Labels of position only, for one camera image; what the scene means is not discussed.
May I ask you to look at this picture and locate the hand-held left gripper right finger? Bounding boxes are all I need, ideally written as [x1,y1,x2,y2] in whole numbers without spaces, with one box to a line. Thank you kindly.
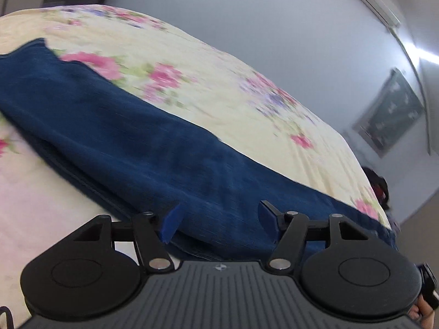
[258,200,382,275]

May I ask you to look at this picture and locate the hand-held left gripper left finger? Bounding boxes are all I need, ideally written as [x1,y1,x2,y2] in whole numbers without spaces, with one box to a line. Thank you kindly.
[70,204,182,275]

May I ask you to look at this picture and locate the blue denim pants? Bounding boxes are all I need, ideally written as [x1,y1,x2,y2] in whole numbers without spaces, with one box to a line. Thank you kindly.
[0,38,399,263]

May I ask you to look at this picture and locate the person's right hand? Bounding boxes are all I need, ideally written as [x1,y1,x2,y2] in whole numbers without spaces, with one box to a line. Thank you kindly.
[409,296,436,329]

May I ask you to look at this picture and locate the pile of dark clothes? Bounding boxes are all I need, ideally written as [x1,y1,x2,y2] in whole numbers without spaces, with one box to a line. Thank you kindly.
[362,166,390,210]

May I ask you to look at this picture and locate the green patterned window curtain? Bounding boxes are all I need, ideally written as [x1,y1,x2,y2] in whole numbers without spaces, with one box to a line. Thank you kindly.
[351,69,426,158]

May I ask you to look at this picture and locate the floral bed blanket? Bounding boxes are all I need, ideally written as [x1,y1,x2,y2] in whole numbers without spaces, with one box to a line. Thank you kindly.
[0,4,393,326]

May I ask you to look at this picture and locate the black cable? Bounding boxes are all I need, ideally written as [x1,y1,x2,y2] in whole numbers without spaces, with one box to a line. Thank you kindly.
[0,304,15,329]

